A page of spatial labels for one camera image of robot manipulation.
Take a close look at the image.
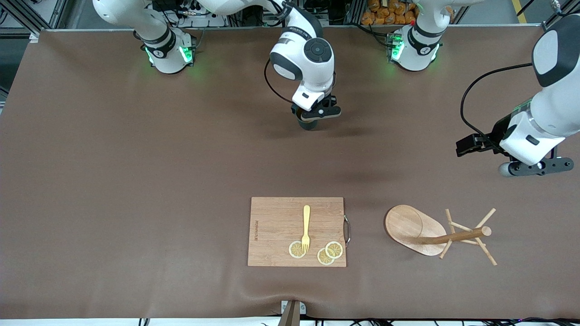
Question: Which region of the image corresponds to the wooden mug rack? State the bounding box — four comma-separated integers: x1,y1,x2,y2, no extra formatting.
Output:
385,204,498,266

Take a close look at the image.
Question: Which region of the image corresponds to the bag of orange items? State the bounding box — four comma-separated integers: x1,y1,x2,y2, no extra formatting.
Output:
361,0,420,26

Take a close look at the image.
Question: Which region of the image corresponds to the yellow plastic fork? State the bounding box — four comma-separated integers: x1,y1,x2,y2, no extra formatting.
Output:
301,205,311,253

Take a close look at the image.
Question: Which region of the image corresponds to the wooden cutting board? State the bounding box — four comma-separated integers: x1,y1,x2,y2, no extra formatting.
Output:
247,197,352,268

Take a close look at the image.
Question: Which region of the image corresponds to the white power strip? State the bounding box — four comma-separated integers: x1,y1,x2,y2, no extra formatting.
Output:
179,4,228,28

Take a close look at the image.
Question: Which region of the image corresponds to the brown table mat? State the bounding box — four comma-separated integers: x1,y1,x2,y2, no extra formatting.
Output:
0,25,580,320

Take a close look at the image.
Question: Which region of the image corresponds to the black cable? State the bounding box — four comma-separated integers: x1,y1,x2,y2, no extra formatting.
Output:
264,57,294,105
460,62,534,141

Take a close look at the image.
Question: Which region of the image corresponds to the aluminium frame profile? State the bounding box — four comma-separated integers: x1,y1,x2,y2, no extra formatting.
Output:
541,0,580,37
0,0,68,43

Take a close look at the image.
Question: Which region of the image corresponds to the camera mounting post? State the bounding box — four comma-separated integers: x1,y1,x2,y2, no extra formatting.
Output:
277,300,307,326

